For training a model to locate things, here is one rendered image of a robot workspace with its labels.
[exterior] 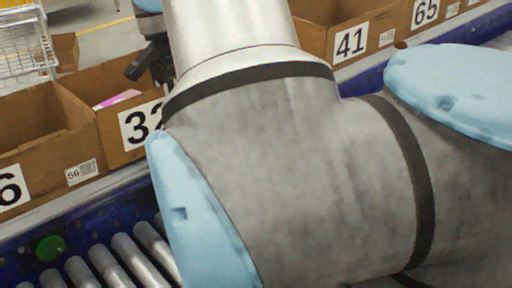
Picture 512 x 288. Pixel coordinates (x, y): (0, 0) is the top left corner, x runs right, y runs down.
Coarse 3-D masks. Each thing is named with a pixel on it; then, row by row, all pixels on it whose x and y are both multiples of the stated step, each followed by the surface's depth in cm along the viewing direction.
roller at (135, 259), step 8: (120, 232) 130; (112, 240) 129; (120, 240) 128; (128, 240) 128; (120, 248) 127; (128, 248) 126; (136, 248) 126; (120, 256) 127; (128, 256) 124; (136, 256) 123; (144, 256) 124; (128, 264) 123; (136, 264) 121; (144, 264) 121; (152, 264) 122; (136, 272) 120; (144, 272) 119; (152, 272) 119; (144, 280) 118; (152, 280) 117; (160, 280) 117
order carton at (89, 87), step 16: (144, 48) 153; (112, 64) 149; (128, 64) 152; (64, 80) 142; (80, 80) 144; (96, 80) 147; (112, 80) 150; (128, 80) 154; (144, 80) 157; (80, 96) 146; (96, 96) 149; (112, 96) 152; (144, 96) 125; (160, 96) 127; (96, 112) 119; (112, 112) 121; (112, 128) 123; (112, 144) 124; (112, 160) 126; (128, 160) 129
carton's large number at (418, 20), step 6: (420, 0) 178; (426, 0) 181; (432, 0) 183; (438, 0) 185; (414, 6) 178; (420, 6) 180; (426, 6) 182; (432, 6) 185; (438, 6) 187; (414, 12) 179; (420, 12) 182; (426, 12) 184; (432, 12) 186; (414, 18) 181; (420, 18) 183; (426, 18) 186; (432, 18) 188; (414, 24) 183; (420, 24) 185
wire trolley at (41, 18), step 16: (0, 16) 197; (16, 16) 284; (32, 16) 300; (48, 32) 221; (0, 48) 246; (16, 48) 214; (0, 64) 230; (32, 64) 221; (0, 80) 312; (32, 80) 319
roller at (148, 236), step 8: (136, 224) 134; (144, 224) 132; (136, 232) 132; (144, 232) 130; (152, 232) 130; (144, 240) 129; (152, 240) 127; (160, 240) 127; (152, 248) 126; (160, 248) 125; (168, 248) 125; (152, 256) 127; (160, 256) 123; (168, 256) 122; (160, 264) 123; (168, 264) 121; (176, 264) 120; (168, 272) 121; (176, 272) 119; (176, 280) 118
